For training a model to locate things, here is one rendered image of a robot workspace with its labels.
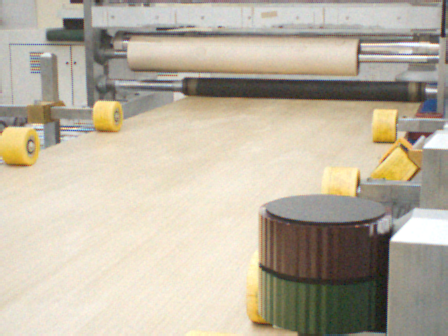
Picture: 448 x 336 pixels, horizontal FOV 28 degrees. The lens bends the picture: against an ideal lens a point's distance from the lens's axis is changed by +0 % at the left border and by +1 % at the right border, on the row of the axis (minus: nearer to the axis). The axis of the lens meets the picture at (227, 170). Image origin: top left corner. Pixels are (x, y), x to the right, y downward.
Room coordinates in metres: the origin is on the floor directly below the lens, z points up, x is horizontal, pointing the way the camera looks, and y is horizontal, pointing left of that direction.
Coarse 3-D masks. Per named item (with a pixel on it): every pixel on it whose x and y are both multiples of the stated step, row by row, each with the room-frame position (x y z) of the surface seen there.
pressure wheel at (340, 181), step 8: (328, 168) 1.43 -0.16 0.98; (336, 168) 1.42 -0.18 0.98; (344, 168) 1.42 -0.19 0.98; (352, 168) 1.42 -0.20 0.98; (328, 176) 1.41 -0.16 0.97; (336, 176) 1.41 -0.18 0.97; (344, 176) 1.40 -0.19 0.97; (352, 176) 1.40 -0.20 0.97; (360, 176) 1.45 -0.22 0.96; (328, 184) 1.40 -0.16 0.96; (336, 184) 1.40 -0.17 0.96; (344, 184) 1.39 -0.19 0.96; (352, 184) 1.39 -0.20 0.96; (328, 192) 1.39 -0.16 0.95; (336, 192) 1.39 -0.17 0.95; (344, 192) 1.39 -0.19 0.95; (352, 192) 1.39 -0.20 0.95
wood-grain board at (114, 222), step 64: (128, 128) 2.39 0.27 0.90; (192, 128) 2.39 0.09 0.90; (256, 128) 2.38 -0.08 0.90; (320, 128) 2.38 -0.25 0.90; (0, 192) 1.61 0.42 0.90; (64, 192) 1.61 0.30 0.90; (128, 192) 1.60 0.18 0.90; (192, 192) 1.60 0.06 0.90; (256, 192) 1.60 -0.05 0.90; (320, 192) 1.60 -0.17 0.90; (0, 256) 1.20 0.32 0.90; (64, 256) 1.20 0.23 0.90; (128, 256) 1.20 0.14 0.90; (192, 256) 1.20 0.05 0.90; (0, 320) 0.96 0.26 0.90; (64, 320) 0.95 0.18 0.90; (128, 320) 0.95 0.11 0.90; (192, 320) 0.95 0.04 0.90
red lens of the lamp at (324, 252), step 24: (264, 216) 0.38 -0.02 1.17; (264, 240) 0.38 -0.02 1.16; (288, 240) 0.37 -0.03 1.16; (312, 240) 0.36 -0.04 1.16; (336, 240) 0.36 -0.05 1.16; (360, 240) 0.36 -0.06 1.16; (384, 240) 0.37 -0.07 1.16; (264, 264) 0.38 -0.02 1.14; (288, 264) 0.37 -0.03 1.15; (312, 264) 0.36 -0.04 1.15; (336, 264) 0.36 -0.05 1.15; (360, 264) 0.36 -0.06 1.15; (384, 264) 0.37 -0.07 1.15
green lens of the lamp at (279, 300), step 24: (264, 288) 0.38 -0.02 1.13; (288, 288) 0.37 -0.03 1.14; (312, 288) 0.36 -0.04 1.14; (336, 288) 0.36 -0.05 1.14; (360, 288) 0.36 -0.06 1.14; (384, 288) 0.37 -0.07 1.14; (264, 312) 0.38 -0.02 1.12; (288, 312) 0.37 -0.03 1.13; (312, 312) 0.36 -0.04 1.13; (336, 312) 0.36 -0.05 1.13; (360, 312) 0.36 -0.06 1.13; (384, 312) 0.37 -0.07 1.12
